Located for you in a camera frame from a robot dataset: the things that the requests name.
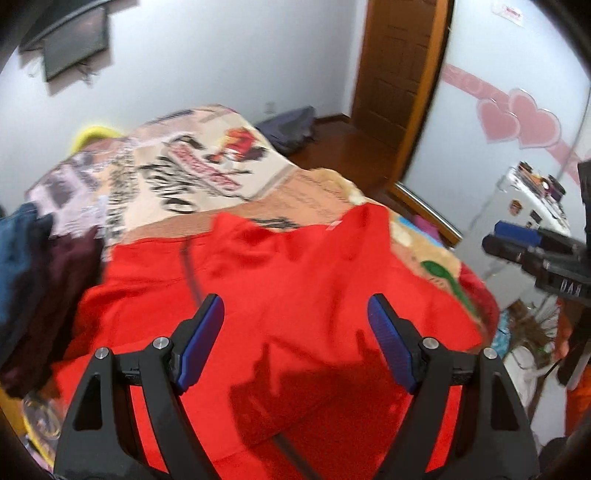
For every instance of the white wall socket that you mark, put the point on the white wall socket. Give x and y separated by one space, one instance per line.
268 108

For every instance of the white cabinet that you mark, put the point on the white cabinet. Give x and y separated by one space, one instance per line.
501 207

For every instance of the clutter of small items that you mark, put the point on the clutter of small items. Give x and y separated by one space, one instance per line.
540 180

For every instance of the straw broom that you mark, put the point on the straw broom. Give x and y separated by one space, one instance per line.
531 327

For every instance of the wooden door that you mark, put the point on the wooden door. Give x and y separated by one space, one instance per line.
392 74

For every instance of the dark blue maroon clothes pile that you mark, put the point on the dark blue maroon clothes pile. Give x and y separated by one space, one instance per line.
60 286

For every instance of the white and red sticker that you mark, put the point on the white and red sticker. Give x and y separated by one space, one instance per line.
508 13

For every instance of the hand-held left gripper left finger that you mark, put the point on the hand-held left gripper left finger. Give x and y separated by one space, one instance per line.
203 341

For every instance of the wooden door frame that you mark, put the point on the wooden door frame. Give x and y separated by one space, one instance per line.
427 92

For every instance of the yellow plastic object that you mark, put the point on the yellow plastic object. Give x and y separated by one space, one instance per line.
94 136

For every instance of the wall-mounted black television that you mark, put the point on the wall-mounted black television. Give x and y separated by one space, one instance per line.
76 44

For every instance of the grey bag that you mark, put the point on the grey bag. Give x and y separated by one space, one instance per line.
286 129

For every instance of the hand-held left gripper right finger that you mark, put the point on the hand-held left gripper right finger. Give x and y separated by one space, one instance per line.
390 341

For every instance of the pink heart wall decal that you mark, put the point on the pink heart wall decal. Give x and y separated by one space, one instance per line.
521 117

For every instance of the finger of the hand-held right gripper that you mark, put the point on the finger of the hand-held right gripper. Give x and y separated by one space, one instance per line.
505 249
517 233

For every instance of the printed blanket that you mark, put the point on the printed blanket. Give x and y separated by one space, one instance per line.
194 161

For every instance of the folded blue garment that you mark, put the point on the folded blue garment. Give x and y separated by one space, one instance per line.
18 258

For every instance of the red garment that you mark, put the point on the red garment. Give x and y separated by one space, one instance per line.
286 286

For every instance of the white sliding wardrobe door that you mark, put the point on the white sliding wardrobe door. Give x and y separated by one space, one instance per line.
489 46

